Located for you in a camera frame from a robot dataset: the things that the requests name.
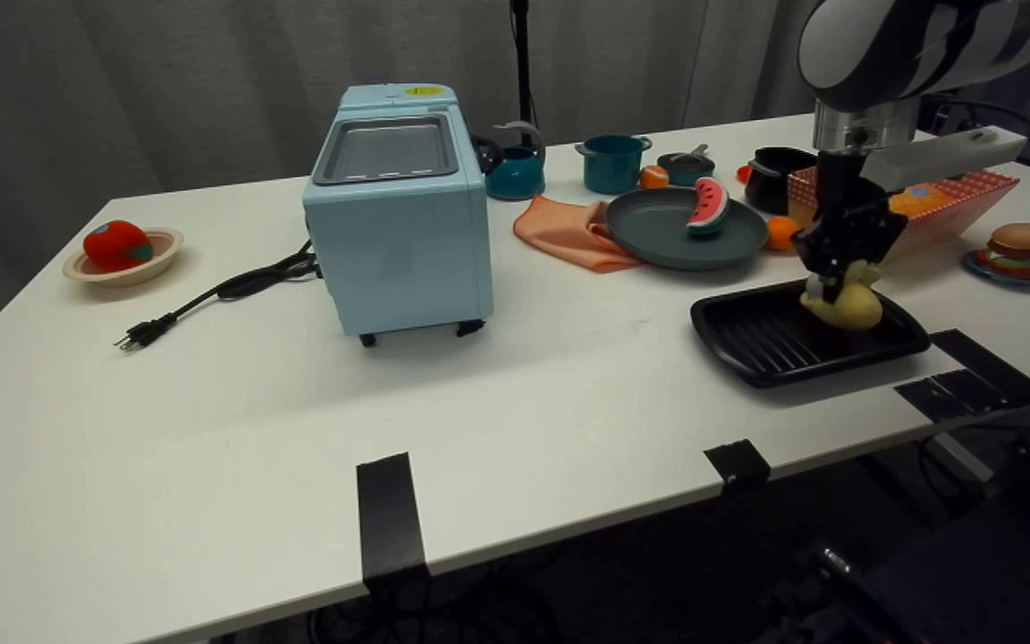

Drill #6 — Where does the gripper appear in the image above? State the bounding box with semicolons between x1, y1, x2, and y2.
790;150;910;306

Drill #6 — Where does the black toy pot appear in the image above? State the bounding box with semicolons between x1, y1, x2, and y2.
743;147;819;216

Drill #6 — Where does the watermelon slice toy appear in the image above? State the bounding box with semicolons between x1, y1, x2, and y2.
686;177;731;239

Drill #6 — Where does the red checkered basket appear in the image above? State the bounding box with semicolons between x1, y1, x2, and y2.
787;166;1020;262

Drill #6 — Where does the burger toy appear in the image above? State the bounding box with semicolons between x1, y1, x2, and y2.
976;223;1030;281

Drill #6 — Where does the teal toy pot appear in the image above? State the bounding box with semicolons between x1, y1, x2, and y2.
575;134;654;196

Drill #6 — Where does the teal toy kettle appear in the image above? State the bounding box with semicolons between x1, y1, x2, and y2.
470;121;548;202

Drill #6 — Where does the red tomato toy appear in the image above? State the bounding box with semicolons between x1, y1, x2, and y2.
83;220;156;274

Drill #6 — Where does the black ridged tray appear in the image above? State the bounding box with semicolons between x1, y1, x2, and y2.
690;279;933;390

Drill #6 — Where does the black tape strip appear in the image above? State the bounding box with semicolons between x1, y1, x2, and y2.
356;453;432;584
894;328;1030;424
704;439;773;492

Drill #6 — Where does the small blue plate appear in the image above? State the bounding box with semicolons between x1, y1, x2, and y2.
962;250;1030;290

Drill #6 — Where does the dark grey plate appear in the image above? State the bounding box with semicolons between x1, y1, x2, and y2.
605;186;770;272

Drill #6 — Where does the small dark lidded pan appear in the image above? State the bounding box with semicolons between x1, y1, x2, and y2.
656;144;717;188

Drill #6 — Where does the orange cloth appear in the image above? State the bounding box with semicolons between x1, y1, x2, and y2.
513;195;646;274

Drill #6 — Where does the stand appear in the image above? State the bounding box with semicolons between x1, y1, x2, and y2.
510;0;537;128

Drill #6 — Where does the light blue toaster oven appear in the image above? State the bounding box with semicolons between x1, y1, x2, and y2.
302;83;495;349

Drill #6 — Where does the grey curtain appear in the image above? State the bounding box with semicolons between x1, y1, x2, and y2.
0;0;818;345

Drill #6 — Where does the beige bowl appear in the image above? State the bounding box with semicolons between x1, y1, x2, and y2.
63;227;185;288

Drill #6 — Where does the black power cable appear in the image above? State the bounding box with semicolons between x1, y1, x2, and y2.
114;240;320;352

